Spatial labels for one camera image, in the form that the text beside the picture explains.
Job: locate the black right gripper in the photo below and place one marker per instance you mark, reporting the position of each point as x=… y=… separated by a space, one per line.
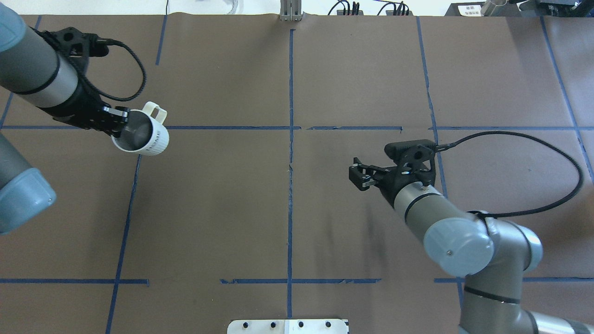
x=389 y=183

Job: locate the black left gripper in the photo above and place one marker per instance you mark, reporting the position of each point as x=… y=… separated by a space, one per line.
x=81 y=110

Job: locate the white ribbed HOME mug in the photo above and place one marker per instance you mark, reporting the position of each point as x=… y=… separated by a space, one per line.
x=144 y=133

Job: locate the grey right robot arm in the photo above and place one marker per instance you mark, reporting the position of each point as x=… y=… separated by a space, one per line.
x=490 y=252

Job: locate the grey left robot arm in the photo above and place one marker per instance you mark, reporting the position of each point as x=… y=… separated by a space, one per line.
x=47 y=70

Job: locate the aluminium frame post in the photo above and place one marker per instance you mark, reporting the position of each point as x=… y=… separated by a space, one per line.
x=291 y=10

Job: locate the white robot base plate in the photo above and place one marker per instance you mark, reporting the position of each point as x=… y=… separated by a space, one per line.
x=289 y=326

